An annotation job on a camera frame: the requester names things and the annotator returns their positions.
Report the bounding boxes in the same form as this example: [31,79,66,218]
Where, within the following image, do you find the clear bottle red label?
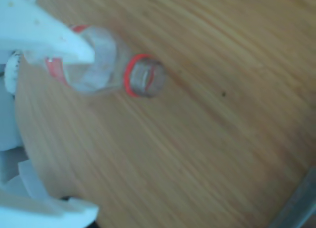
[24,24,166,99]

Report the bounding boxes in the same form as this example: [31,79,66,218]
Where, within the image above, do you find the grey cardboard box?
[268,163,316,228]

